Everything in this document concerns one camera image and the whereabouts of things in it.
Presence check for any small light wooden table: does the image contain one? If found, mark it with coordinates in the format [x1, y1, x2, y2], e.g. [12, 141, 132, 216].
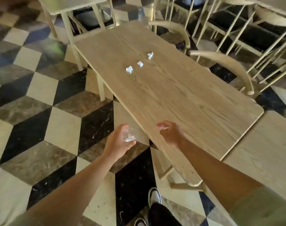
[36, 0, 117, 71]

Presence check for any person's right hand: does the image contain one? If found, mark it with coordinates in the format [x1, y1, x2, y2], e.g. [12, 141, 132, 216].
[156, 121, 187, 149]

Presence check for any person's left hand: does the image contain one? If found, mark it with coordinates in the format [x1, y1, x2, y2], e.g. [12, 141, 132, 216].
[102, 124, 137, 161]

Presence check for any person's left forearm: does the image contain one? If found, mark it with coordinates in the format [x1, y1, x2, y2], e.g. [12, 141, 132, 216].
[10, 152, 116, 226]

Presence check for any black trouser leg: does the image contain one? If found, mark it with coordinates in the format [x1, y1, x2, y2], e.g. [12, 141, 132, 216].
[148, 202, 184, 226]

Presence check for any clear plastic cup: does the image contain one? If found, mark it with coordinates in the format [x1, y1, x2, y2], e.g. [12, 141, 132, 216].
[122, 127, 137, 143]

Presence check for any green shirt sleeve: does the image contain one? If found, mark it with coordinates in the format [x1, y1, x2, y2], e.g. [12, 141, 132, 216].
[228, 183, 286, 226]

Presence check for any white and black sneaker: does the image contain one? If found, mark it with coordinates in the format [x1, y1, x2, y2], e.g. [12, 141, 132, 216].
[134, 217, 149, 226]
[148, 187, 162, 209]

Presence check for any wooden armchair with curved back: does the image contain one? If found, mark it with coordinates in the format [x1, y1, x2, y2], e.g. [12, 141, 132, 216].
[188, 50, 260, 97]
[149, 21, 191, 55]

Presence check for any wooden table leg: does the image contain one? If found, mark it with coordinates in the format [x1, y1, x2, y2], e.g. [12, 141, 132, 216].
[95, 73, 106, 102]

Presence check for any black seat cushion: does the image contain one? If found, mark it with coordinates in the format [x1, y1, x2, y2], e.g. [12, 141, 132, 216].
[208, 10, 279, 52]
[73, 6, 113, 30]

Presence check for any wooden spindle-back chair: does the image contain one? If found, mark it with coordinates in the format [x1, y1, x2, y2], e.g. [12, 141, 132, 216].
[195, 0, 286, 92]

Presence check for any person's right forearm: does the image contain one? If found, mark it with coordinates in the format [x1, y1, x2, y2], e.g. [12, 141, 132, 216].
[178, 139, 264, 211]

